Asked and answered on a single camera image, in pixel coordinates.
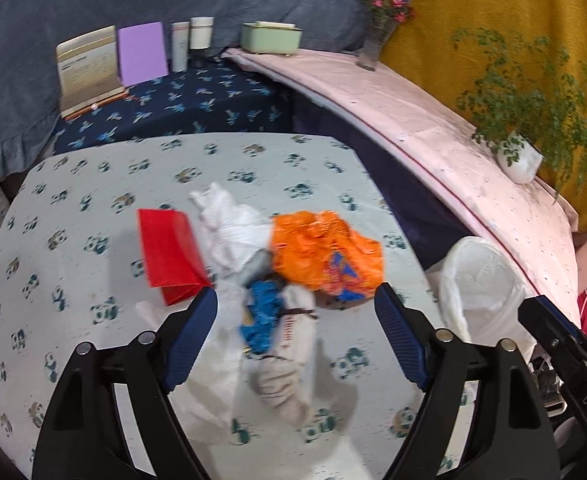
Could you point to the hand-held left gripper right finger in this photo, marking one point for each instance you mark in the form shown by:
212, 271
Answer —
398, 330

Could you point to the navy printed cloth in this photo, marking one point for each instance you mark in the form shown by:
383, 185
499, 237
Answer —
198, 100

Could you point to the white plastic bag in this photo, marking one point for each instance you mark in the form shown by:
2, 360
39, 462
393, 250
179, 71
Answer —
233, 230

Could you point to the glass vase with pink flowers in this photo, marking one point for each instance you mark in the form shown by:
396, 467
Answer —
373, 50

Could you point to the green plant in white pot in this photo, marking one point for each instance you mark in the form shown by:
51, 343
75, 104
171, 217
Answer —
521, 160

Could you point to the translucent plastic bag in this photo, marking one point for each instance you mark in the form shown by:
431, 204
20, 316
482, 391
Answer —
218, 380

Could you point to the white tube bottle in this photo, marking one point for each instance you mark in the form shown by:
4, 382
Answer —
180, 47

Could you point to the yellow backdrop cloth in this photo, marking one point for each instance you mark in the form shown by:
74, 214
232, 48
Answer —
473, 0

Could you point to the blue wrapper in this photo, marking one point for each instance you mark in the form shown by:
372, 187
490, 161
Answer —
263, 315

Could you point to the panda print tablecloth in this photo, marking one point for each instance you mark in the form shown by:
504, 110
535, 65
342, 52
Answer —
73, 240

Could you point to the white bin with plastic liner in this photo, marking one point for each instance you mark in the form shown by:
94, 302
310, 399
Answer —
478, 280

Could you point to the pink cloth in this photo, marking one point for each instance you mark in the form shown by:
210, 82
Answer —
423, 110

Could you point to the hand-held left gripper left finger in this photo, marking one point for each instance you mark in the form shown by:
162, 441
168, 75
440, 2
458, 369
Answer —
193, 340

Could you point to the green tissue box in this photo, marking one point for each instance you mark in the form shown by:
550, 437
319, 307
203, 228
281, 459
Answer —
268, 40

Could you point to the red paper bag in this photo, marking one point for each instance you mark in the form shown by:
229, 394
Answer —
166, 245

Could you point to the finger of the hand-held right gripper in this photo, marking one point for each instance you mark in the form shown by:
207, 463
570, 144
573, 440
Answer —
563, 345

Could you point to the dark purple cloth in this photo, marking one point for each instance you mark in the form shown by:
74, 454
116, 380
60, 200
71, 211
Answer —
403, 195

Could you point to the orange plastic bag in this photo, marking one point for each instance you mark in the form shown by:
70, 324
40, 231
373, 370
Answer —
313, 245

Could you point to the gold and white box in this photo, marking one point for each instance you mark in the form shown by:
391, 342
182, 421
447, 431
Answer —
88, 70

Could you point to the white cup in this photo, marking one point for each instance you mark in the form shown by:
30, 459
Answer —
202, 32

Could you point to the purple card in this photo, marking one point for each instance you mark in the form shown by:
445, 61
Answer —
141, 52

